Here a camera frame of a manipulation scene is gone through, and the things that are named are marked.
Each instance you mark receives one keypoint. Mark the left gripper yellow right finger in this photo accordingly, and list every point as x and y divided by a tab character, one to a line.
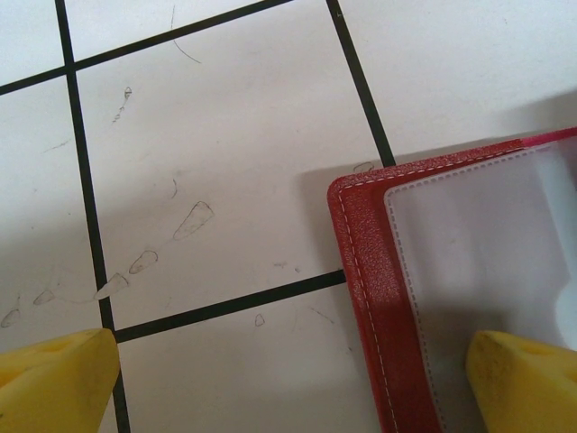
527	388

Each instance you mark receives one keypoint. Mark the red leather card holder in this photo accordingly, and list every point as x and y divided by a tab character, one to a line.
360	248

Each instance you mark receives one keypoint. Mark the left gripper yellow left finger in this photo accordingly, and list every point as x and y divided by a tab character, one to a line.
54	383

